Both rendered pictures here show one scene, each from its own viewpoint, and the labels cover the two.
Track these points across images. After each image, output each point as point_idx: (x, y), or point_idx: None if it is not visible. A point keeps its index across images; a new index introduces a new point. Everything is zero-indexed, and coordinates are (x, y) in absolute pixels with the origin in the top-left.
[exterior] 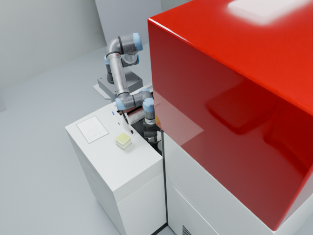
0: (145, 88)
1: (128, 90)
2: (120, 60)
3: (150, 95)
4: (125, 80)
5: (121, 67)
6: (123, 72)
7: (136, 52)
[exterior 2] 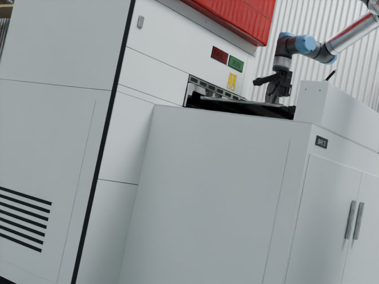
0: (308, 34)
1: (327, 40)
2: (368, 12)
3: (294, 36)
4: (339, 31)
5: (357, 18)
6: (351, 23)
7: (366, 7)
